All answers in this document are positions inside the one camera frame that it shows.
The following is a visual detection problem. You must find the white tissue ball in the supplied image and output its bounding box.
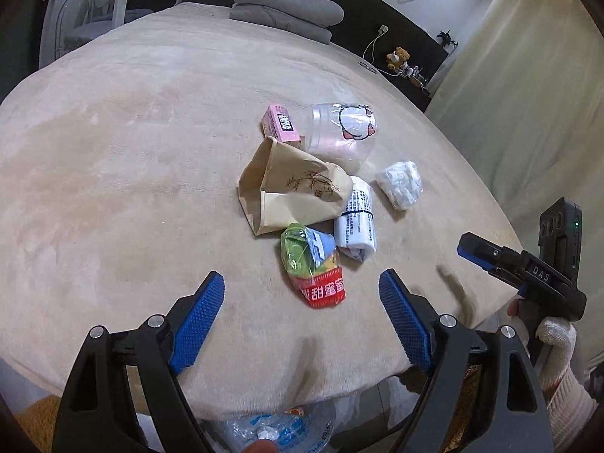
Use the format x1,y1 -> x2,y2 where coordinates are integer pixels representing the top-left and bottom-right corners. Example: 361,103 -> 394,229
376,160 -> 423,211

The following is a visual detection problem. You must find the red green snack wrapper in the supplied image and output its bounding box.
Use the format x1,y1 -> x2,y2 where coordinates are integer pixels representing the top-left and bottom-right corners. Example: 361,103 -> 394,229
280,223 -> 346,309

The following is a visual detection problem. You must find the trash bin with clear bag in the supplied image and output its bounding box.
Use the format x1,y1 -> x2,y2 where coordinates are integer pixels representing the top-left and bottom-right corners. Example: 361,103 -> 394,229
211,402 -> 336,452

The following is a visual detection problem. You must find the right hand white glove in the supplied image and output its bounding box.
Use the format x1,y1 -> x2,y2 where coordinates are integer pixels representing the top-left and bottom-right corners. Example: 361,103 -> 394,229
535,316 -> 578,395

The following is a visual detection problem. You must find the white rolled printed paper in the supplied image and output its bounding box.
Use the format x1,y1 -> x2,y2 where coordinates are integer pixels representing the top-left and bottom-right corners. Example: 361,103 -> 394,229
334,176 -> 377,262

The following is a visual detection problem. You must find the cream curtain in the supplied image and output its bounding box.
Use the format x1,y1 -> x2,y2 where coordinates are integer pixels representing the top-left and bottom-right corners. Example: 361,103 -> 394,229
427,0 -> 603,367

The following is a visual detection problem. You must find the brown paper bag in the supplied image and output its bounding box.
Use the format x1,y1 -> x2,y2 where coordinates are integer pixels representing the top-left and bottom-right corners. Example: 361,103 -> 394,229
237,137 -> 353,236

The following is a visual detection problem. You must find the beige plush bed blanket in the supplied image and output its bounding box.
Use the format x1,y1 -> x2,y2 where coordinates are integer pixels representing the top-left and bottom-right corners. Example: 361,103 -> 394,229
1,3 -> 519,419

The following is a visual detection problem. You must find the orange shaggy rug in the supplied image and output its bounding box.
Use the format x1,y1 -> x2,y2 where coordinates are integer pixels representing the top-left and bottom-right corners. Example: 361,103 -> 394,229
15,395 -> 60,453

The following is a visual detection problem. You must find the clear plastic cup with cartoon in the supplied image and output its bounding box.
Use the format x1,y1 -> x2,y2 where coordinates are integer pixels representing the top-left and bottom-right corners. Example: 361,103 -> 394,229
304,103 -> 378,174

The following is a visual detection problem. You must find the small pink box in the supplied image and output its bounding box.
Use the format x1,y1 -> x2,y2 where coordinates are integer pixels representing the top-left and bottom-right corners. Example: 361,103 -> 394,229
260,104 -> 301,145

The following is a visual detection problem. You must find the brown teddy bear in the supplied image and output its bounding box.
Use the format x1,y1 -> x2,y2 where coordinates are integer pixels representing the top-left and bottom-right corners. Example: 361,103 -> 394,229
387,46 -> 410,72

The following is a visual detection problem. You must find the black figurine on headboard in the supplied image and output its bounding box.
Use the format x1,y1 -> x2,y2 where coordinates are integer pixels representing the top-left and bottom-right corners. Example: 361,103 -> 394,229
436,31 -> 459,49

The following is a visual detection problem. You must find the black headboard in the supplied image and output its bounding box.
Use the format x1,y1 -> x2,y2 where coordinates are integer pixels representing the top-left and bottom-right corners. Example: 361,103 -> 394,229
127,0 -> 450,109

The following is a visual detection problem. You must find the lower grey folded pillow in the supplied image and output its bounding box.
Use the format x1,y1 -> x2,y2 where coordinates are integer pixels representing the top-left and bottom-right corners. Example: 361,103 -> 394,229
229,4 -> 332,45

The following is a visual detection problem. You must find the grey folded pillow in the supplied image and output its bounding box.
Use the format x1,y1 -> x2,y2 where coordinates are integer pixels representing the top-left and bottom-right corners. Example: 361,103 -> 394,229
234,0 -> 344,28
229,4 -> 332,45

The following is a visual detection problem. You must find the upper grey folded pillow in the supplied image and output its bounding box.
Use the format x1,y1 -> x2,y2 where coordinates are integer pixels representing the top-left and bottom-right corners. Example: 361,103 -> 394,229
234,0 -> 344,28

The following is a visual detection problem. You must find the white chair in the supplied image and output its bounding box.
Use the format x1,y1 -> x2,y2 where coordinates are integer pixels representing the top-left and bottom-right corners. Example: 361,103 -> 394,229
55,0 -> 112,50

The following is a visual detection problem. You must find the black camera module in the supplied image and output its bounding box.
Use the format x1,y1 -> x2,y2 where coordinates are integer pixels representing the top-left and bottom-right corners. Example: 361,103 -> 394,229
538,197 -> 582,284

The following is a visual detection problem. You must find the white charging cable on headboard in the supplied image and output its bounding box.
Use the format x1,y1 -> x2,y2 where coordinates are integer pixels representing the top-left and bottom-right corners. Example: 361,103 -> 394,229
361,23 -> 408,79

